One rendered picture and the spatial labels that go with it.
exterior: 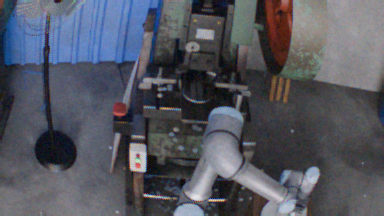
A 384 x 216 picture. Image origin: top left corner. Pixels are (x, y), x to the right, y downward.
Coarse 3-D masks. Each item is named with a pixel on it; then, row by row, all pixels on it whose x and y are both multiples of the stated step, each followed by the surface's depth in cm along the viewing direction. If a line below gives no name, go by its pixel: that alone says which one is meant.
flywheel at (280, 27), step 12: (264, 0) 241; (288, 0) 202; (264, 12) 244; (276, 12) 230; (288, 12) 205; (276, 24) 232; (288, 24) 207; (276, 36) 230; (288, 36) 209; (276, 48) 222; (288, 48) 198; (276, 60) 222
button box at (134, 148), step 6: (120, 72) 361; (132, 144) 226; (138, 144) 227; (132, 150) 223; (138, 150) 224; (144, 150) 225; (132, 156) 225; (144, 156) 225; (132, 162) 228; (144, 162) 228; (132, 168) 231; (138, 168) 231; (144, 168) 230; (132, 174) 254; (132, 180) 243
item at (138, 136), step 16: (144, 32) 255; (144, 48) 259; (144, 64) 263; (128, 112) 330; (144, 128) 232; (128, 144) 309; (128, 160) 299; (128, 176) 289; (128, 192) 278; (128, 208) 268
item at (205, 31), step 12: (192, 12) 211; (204, 12) 212; (216, 12) 214; (192, 24) 213; (204, 24) 213; (216, 24) 213; (192, 36) 218; (204, 36) 218; (216, 36) 218; (192, 48) 220; (204, 48) 222; (216, 48) 222; (192, 60) 222; (204, 60) 223; (216, 60) 226
